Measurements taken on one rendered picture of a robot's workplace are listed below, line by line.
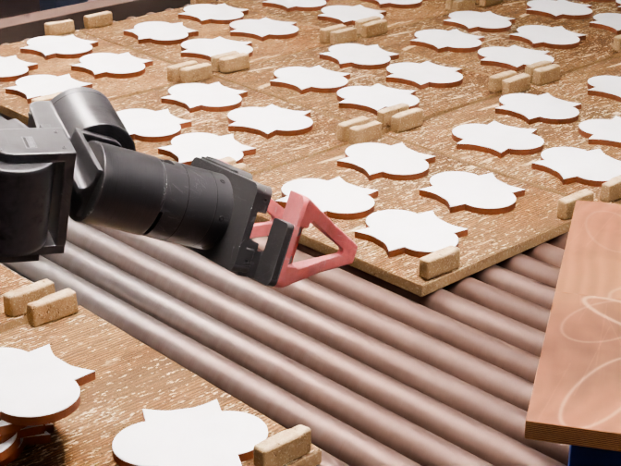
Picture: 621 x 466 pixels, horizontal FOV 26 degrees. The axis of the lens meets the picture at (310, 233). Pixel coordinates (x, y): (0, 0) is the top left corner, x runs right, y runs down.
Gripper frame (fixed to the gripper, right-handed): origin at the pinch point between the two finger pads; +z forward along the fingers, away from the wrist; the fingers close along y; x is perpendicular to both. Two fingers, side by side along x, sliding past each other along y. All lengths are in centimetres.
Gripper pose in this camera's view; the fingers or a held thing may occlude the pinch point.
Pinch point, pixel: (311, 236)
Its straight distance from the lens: 103.4
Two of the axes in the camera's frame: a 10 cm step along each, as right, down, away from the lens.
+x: -3.0, 9.5, 0.9
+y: -5.2, -2.4, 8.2
